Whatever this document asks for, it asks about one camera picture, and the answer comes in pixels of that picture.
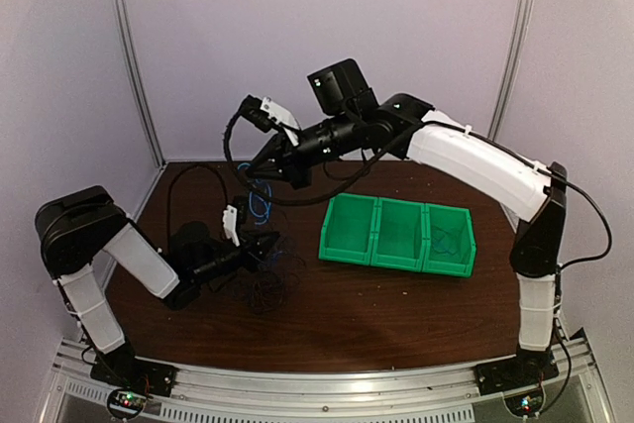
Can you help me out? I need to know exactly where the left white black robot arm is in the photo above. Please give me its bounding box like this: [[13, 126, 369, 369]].
[[35, 185, 280, 387]]

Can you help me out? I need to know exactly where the aluminium frame post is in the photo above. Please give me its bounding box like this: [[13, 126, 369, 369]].
[[487, 0, 535, 141], [112, 0, 165, 168]]

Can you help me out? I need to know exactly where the aluminium front rail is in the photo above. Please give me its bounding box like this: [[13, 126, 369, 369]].
[[36, 338, 616, 422]]

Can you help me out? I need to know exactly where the left black camera cable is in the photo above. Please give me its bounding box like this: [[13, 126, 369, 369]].
[[158, 162, 234, 256]]

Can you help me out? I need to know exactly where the black camera cable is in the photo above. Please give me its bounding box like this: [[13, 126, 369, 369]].
[[221, 110, 417, 207], [158, 162, 234, 256]]

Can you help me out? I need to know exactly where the left green plastic bin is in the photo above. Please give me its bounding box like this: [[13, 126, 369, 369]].
[[318, 193, 378, 265]]

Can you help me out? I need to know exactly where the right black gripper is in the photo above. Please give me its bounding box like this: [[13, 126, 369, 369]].
[[247, 108, 362, 188]]

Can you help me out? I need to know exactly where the left round circuit board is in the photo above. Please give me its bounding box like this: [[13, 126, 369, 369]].
[[106, 388, 148, 419]]

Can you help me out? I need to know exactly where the right green plastic bin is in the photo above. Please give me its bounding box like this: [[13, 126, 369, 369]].
[[422, 203, 476, 278]]

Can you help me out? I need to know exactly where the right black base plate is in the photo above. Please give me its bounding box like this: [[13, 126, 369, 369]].
[[475, 354, 559, 395]]

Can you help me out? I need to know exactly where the right black camera cable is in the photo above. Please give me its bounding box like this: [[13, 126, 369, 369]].
[[221, 110, 417, 207]]

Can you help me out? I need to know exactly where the right aluminium frame post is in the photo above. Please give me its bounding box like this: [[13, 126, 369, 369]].
[[487, 0, 535, 141]]

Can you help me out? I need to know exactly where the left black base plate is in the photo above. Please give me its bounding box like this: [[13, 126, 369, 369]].
[[90, 360, 176, 397]]

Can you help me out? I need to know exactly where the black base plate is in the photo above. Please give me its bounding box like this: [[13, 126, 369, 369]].
[[475, 354, 559, 395], [90, 360, 176, 397]]

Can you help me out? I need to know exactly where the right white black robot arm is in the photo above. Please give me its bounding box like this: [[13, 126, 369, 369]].
[[239, 58, 567, 385]]

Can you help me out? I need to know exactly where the left aluminium frame post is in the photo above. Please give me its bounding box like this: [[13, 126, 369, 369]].
[[112, 0, 165, 168]]

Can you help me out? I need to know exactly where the middle green plastic bin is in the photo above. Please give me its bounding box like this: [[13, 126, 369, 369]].
[[370, 198, 429, 272]]

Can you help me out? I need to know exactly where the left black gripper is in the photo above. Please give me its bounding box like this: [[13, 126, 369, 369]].
[[192, 229, 279, 285]]

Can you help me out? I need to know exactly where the right round circuit board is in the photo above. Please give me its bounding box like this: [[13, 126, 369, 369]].
[[504, 389, 545, 419]]

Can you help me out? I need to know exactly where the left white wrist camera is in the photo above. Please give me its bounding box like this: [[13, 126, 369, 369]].
[[222, 195, 248, 247]]

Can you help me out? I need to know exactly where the green plastic bin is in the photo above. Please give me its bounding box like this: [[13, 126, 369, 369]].
[[318, 193, 378, 265], [370, 198, 429, 272], [422, 203, 476, 278]]

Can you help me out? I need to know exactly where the round circuit board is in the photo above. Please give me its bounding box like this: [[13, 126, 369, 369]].
[[504, 389, 545, 419], [106, 388, 148, 419]]

